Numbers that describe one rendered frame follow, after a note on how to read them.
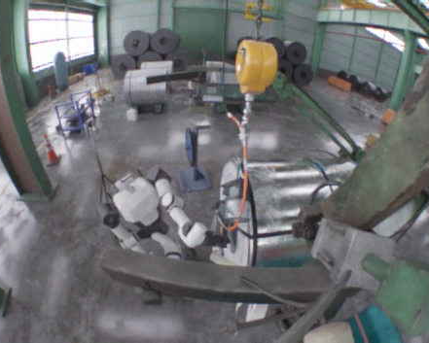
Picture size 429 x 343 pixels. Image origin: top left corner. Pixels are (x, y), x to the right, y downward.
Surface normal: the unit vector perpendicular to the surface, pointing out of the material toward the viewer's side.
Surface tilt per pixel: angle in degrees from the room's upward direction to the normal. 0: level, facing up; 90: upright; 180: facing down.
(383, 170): 90
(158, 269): 3
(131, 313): 0
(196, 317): 0
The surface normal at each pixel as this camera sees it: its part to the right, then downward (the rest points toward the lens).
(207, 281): 0.00, -0.81
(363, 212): -0.99, 0.02
